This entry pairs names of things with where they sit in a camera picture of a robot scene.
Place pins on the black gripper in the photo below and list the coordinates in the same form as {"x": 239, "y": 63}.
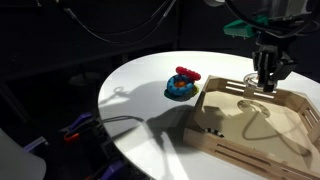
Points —
{"x": 269, "y": 66}

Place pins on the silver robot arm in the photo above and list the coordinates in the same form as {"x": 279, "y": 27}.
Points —
{"x": 276, "y": 25}

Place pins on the wooden slatted tray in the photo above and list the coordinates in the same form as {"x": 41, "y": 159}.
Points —
{"x": 275, "y": 135}

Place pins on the black and white striped toy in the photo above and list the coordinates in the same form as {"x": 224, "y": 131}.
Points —
{"x": 214, "y": 132}

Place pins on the purple clamp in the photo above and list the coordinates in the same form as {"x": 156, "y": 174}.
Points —
{"x": 80, "y": 120}

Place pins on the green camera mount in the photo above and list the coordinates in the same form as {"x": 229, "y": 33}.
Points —
{"x": 239, "y": 28}

